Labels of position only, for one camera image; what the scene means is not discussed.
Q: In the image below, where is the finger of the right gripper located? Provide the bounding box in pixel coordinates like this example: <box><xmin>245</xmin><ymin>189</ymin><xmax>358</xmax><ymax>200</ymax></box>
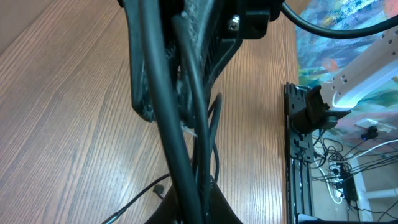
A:
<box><xmin>124</xmin><ymin>6</ymin><xmax>155</xmax><ymax>122</ymax></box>
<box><xmin>164</xmin><ymin>12</ymin><xmax>243</xmax><ymax>128</ymax></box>

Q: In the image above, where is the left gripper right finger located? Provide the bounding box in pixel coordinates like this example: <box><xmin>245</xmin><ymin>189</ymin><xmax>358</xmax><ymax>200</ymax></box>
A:
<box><xmin>208</xmin><ymin>177</ymin><xmax>242</xmax><ymax>224</ymax></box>

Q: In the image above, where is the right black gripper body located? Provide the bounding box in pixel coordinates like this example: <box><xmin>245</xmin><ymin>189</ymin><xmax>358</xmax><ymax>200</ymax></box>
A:
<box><xmin>118</xmin><ymin>0</ymin><xmax>285</xmax><ymax>40</ymax></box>

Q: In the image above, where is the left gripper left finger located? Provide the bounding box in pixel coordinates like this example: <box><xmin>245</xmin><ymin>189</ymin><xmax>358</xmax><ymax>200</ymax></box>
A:
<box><xmin>152</xmin><ymin>185</ymin><xmax>186</xmax><ymax>224</ymax></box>

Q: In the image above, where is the thin black USB cable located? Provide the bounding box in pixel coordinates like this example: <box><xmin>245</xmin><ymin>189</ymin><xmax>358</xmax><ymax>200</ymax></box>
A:
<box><xmin>101</xmin><ymin>141</ymin><xmax>220</xmax><ymax>224</ymax></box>

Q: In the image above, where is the thick black USB cable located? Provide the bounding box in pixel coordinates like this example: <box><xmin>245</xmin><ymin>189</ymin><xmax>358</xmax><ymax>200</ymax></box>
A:
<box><xmin>136</xmin><ymin>0</ymin><xmax>223</xmax><ymax>224</ymax></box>

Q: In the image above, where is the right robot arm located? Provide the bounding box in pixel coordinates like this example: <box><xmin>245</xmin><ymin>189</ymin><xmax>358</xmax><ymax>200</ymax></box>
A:
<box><xmin>119</xmin><ymin>0</ymin><xmax>397</xmax><ymax>133</ymax></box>

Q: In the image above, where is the white power strip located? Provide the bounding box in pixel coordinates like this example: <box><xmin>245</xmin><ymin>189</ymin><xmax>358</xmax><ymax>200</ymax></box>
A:
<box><xmin>328</xmin><ymin>162</ymin><xmax>345</xmax><ymax>204</ymax></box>

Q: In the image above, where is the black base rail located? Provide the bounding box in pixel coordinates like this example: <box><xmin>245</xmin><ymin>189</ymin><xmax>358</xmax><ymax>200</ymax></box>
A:
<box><xmin>283</xmin><ymin>82</ymin><xmax>398</xmax><ymax>224</ymax></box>

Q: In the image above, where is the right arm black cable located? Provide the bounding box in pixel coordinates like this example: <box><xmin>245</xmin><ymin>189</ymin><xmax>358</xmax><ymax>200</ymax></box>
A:
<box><xmin>279</xmin><ymin>1</ymin><xmax>398</xmax><ymax>40</ymax></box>

